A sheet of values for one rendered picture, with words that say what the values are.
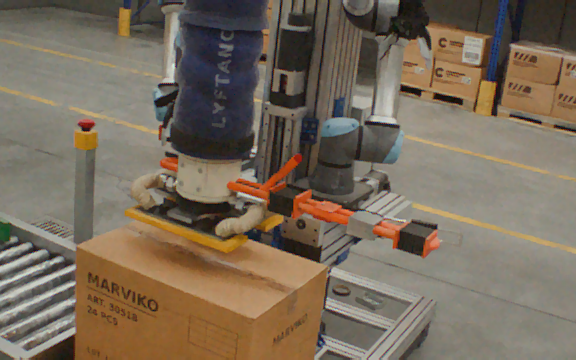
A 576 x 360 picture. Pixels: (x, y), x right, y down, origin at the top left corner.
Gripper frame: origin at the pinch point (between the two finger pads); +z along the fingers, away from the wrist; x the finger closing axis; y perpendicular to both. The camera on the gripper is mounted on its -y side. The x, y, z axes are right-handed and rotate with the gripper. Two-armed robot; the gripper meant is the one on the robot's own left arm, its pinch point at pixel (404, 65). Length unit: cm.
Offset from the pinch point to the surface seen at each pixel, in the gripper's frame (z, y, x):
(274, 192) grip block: 31, 41, -15
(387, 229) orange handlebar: 33, 39, 16
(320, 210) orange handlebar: 33, 40, -2
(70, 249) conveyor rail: 93, 6, -118
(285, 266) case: 58, 27, -16
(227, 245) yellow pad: 45, 51, -21
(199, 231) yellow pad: 44, 50, -30
